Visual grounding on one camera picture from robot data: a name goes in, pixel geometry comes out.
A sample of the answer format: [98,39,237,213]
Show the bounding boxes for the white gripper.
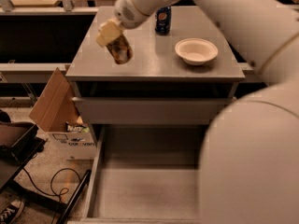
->
[96,0,177,47]

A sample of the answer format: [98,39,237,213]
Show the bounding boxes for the orange soda can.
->
[107,35,133,64]

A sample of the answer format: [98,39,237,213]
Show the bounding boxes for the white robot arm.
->
[114,0,299,224]

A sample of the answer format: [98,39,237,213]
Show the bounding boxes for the blue Pepsi can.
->
[155,7,172,35]

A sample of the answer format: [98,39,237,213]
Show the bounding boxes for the closed grey top drawer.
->
[73,97,233,125]

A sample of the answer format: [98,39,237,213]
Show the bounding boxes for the grey drawer cabinet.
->
[65,6,246,146]

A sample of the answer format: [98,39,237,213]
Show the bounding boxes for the open grey middle drawer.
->
[67,125,205,224]

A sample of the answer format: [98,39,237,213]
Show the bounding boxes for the white paper bowl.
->
[175,38,219,65]

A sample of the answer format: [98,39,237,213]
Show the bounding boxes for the open cardboard box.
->
[29,68,96,160]

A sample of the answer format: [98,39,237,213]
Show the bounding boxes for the snack bag in box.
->
[66,124,90,133]

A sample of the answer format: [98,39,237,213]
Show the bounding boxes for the black cart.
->
[0,122,92,224]

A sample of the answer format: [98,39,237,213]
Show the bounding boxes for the black and white sneaker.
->
[0,199,24,224]

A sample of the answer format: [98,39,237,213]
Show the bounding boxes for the black floor cable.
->
[22,167,82,224]

